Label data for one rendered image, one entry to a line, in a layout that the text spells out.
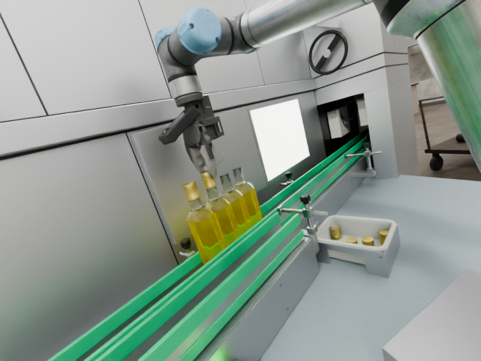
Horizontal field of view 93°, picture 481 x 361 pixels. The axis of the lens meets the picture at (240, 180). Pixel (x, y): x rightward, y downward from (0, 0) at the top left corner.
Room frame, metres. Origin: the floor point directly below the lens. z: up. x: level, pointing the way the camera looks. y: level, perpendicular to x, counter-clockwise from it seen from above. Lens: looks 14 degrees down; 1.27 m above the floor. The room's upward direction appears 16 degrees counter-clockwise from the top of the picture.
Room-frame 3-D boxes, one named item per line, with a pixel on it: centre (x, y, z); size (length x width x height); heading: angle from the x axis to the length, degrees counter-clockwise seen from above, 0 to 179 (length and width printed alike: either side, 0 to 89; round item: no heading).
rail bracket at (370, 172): (1.10, -0.62, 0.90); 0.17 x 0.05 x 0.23; 43
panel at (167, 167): (0.95, -0.08, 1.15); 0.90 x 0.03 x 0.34; 133
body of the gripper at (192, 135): (0.63, 0.06, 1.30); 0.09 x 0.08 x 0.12; 134
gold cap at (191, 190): (0.57, 0.13, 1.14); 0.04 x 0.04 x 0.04
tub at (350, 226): (0.67, -0.31, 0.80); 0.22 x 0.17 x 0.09; 43
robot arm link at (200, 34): (0.55, 0.00, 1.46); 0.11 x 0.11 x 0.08; 34
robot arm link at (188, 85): (0.62, 0.07, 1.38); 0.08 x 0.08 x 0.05
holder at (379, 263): (0.69, -0.29, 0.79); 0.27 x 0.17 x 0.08; 43
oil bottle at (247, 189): (0.69, 0.00, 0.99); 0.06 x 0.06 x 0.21; 42
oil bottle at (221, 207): (0.61, 0.08, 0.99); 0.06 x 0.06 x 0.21; 44
